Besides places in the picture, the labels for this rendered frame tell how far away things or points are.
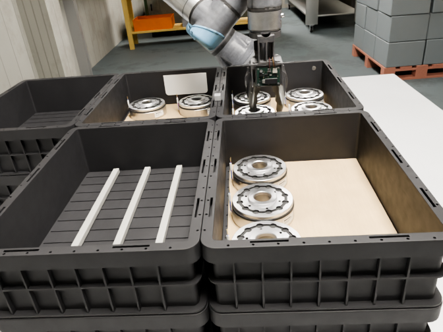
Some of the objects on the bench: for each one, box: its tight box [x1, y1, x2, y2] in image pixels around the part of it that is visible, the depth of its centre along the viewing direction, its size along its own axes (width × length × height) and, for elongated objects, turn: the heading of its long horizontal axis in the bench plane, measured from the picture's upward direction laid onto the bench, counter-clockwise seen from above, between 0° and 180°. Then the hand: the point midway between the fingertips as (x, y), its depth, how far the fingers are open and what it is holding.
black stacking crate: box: [0, 280, 216, 332], centre depth 73 cm, size 40×30×12 cm
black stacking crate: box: [209, 282, 442, 332], centre depth 71 cm, size 40×30×12 cm
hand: (266, 110), depth 101 cm, fingers open, 5 cm apart
